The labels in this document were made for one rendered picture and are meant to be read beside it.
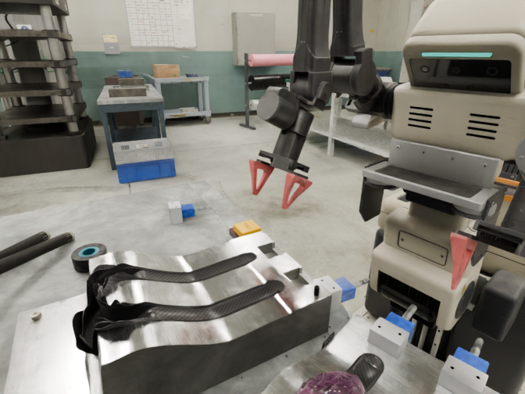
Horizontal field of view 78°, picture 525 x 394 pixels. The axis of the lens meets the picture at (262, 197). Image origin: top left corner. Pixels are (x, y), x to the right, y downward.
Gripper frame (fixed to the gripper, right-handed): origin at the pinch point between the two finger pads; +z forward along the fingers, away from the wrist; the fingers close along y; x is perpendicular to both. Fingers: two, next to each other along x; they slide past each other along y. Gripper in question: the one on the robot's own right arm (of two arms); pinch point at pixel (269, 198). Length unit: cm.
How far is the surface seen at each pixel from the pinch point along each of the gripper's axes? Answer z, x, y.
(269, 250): 11.7, 4.9, 1.0
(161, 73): -95, 198, -529
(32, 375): 33.7, -36.2, 1.8
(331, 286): 12.0, 7.8, 17.1
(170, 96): -70, 252, -578
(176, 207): 14.9, 2.1, -36.8
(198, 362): 24.5, -19.4, 16.0
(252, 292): 16.4, -7.2, 10.8
